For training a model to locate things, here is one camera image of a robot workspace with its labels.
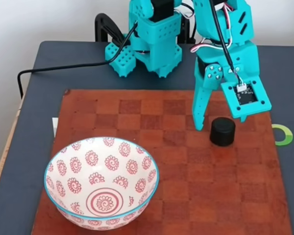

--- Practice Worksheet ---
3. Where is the camera board in turquoise mount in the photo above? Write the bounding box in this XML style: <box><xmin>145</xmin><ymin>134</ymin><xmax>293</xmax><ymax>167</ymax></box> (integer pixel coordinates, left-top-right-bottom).
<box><xmin>220</xmin><ymin>76</ymin><xmax>273</xmax><ymax>120</ymax></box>

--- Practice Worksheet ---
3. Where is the black power cable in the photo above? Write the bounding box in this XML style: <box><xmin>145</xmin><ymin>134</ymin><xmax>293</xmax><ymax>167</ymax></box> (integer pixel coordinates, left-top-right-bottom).
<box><xmin>16</xmin><ymin>23</ymin><xmax>138</xmax><ymax>100</ymax></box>

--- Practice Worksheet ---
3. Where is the black cylinder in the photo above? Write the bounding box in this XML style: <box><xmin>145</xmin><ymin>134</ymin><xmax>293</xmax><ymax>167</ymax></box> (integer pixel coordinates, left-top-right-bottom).
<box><xmin>209</xmin><ymin>117</ymin><xmax>237</xmax><ymax>147</ymax></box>

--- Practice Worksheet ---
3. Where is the white card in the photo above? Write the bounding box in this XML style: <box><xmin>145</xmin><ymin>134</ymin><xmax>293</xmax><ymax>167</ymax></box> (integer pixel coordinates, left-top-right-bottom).
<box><xmin>51</xmin><ymin>117</ymin><xmax>60</xmax><ymax>138</ymax></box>

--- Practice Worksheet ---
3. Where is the black camera cable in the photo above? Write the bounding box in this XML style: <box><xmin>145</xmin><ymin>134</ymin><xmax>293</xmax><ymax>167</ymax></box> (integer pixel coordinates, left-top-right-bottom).
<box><xmin>209</xmin><ymin>0</ymin><xmax>239</xmax><ymax>83</ymax></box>

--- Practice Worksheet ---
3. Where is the green ring sticker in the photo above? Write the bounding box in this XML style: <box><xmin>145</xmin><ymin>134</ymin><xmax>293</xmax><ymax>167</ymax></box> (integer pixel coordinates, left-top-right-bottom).
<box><xmin>271</xmin><ymin>123</ymin><xmax>294</xmax><ymax>147</ymax></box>

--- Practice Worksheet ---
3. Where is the white bowl with red flowers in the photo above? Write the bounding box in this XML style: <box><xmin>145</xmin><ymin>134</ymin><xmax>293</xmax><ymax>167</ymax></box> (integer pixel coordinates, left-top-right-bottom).
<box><xmin>44</xmin><ymin>136</ymin><xmax>160</xmax><ymax>231</ymax></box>

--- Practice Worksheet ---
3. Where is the dark blue table mat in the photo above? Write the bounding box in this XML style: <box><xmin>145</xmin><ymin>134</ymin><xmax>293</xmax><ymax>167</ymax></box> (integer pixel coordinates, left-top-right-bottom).
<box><xmin>0</xmin><ymin>40</ymin><xmax>294</xmax><ymax>235</ymax></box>

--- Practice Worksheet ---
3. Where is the brown leather chessboard mat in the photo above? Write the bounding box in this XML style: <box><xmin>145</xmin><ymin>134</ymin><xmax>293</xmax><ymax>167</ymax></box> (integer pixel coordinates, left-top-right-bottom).
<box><xmin>31</xmin><ymin>88</ymin><xmax>294</xmax><ymax>235</ymax></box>

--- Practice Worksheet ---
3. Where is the white red servo wire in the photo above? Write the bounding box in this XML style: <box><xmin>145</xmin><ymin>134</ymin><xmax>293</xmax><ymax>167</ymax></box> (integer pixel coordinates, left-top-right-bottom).
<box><xmin>190</xmin><ymin>3</ymin><xmax>236</xmax><ymax>54</ymax></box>

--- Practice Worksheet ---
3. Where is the black table clamp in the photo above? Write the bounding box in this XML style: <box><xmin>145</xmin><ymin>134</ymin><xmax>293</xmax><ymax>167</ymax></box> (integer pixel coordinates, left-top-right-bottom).
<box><xmin>95</xmin><ymin>13</ymin><xmax>128</xmax><ymax>47</ymax></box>

